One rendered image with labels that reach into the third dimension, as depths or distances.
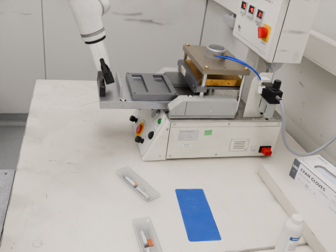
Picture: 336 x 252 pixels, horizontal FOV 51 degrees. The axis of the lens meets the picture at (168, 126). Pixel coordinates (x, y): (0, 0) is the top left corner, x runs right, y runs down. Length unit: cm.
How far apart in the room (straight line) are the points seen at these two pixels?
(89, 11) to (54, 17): 154
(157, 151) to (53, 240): 49
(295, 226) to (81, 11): 90
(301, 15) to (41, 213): 103
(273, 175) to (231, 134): 21
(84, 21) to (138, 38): 161
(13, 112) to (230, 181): 212
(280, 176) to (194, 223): 39
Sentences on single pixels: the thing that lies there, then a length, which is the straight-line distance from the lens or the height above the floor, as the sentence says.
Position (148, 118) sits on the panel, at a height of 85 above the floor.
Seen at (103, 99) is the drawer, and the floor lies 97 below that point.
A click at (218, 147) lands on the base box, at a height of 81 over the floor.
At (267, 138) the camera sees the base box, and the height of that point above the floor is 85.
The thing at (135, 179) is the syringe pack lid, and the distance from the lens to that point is 120.
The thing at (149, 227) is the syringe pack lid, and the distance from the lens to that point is 105.
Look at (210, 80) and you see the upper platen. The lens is 130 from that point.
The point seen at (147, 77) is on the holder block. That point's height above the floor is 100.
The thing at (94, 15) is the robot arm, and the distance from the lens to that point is 122.
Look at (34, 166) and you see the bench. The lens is 131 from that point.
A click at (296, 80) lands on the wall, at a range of 174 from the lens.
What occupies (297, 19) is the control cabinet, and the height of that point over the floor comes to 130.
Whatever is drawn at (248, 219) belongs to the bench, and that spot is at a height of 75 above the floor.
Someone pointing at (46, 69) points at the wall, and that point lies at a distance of 287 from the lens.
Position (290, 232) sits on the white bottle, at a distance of 103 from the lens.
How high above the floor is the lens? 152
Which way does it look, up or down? 29 degrees down
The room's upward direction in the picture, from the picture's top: 8 degrees clockwise
